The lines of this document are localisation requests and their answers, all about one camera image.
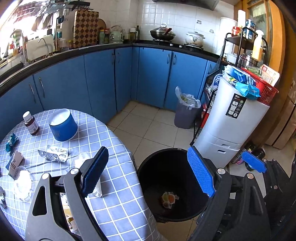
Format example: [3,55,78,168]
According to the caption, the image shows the blue white medicine box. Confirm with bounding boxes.
[6,151,23,179]

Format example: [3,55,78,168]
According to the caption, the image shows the black trash bin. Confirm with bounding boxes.
[137,148,209,223]

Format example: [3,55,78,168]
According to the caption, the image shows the green kettle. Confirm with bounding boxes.
[109,25,123,43]

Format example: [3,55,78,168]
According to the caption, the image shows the grey bin with plastic bag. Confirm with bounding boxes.
[174,86,202,129]

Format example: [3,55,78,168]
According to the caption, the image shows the white ceramic pot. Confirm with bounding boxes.
[185,32,205,48]

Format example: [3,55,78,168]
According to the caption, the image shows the blue kitchen cabinets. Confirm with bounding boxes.
[1,45,218,138]

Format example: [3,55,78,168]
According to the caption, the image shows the brown medicine bottle white cap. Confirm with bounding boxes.
[23,111,39,135]

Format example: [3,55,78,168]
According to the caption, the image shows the white washing machine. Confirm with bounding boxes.
[194,78,269,168]

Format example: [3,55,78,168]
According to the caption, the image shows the blue checkered tablecloth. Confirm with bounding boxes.
[1,110,164,240]

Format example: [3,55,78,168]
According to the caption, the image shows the range hood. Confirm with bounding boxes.
[152,0,219,11]

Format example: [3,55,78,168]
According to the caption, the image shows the white dish drainer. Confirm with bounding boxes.
[26,35,56,61]

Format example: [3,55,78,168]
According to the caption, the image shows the blue white paper cup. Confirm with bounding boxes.
[48,108,78,142]

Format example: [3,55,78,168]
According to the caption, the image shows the black metal shelf rack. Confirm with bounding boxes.
[189,27,269,145]

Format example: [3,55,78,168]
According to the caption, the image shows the blue plastic bag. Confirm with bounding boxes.
[222,65,261,100]

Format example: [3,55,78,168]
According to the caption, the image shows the metal sink faucet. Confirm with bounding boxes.
[38,38,50,55]

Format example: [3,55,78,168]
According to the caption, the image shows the clear plastic lid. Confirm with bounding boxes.
[14,166,32,200]

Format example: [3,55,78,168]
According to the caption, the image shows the black wok with lid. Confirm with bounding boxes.
[150,23,176,42]

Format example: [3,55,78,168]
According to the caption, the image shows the silver foil wrapper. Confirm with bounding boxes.
[38,145,68,163]

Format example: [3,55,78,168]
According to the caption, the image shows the red plastic basket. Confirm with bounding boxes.
[242,68,279,105]

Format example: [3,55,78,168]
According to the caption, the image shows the hanging dish rack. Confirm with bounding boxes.
[10,1,90,23]

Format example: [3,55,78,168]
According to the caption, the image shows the blue snack wrapper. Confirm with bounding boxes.
[5,133,19,153]

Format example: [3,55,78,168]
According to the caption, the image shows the yellow bottle on shelf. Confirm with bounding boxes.
[252,30,264,61]

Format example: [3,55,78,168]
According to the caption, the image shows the orange sticker trash in bin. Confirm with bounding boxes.
[162,192,179,209]

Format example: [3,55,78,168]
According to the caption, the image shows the white tissue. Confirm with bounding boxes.
[74,150,108,198]

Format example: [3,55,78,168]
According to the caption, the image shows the checkered cutting board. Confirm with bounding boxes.
[73,9,99,48]

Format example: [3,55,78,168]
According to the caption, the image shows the gold wrapper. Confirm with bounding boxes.
[0,187,6,209]

